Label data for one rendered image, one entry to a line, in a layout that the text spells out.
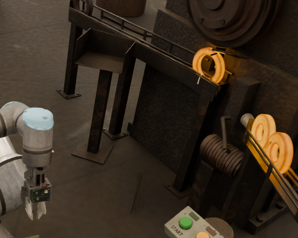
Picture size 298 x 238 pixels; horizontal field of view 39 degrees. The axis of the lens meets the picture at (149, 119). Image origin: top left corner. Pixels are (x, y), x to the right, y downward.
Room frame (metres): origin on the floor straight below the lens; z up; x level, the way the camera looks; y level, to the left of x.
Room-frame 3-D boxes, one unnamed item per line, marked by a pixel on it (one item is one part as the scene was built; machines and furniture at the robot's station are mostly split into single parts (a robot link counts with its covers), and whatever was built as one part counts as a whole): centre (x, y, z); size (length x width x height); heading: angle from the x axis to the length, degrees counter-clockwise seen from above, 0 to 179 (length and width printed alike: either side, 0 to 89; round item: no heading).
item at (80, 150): (2.07, 0.31, 0.36); 0.26 x 0.20 x 0.72; 84
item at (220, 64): (1.97, -0.23, 0.75); 0.18 x 0.03 x 0.18; 48
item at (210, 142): (1.64, -0.38, 0.27); 0.22 x 0.13 x 0.53; 49
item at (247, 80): (1.82, -0.41, 0.68); 0.11 x 0.08 x 0.24; 139
